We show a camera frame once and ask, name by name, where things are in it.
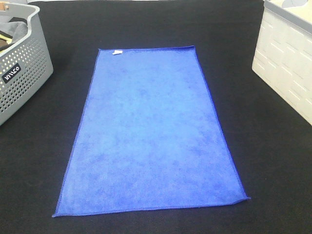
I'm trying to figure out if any blue microfiber towel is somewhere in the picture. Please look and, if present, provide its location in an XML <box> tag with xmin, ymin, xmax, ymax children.
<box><xmin>54</xmin><ymin>46</ymin><xmax>248</xmax><ymax>217</ymax></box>

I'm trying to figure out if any white plastic storage crate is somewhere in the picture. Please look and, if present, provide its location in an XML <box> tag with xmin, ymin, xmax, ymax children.
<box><xmin>252</xmin><ymin>0</ymin><xmax>312</xmax><ymax>123</ymax></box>

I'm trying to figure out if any grey perforated plastic basket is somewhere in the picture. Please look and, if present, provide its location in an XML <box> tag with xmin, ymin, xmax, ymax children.
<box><xmin>0</xmin><ymin>2</ymin><xmax>53</xmax><ymax>123</ymax></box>

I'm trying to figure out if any grey towel in basket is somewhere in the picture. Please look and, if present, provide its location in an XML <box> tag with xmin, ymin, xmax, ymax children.
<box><xmin>0</xmin><ymin>21</ymin><xmax>28</xmax><ymax>43</ymax></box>

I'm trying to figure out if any dark brown cloth in basket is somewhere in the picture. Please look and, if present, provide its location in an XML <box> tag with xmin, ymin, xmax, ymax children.
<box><xmin>0</xmin><ymin>40</ymin><xmax>11</xmax><ymax>52</ymax></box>

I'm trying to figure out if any yellow cloth in basket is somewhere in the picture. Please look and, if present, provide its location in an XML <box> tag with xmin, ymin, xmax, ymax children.
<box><xmin>0</xmin><ymin>34</ymin><xmax>12</xmax><ymax>46</ymax></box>

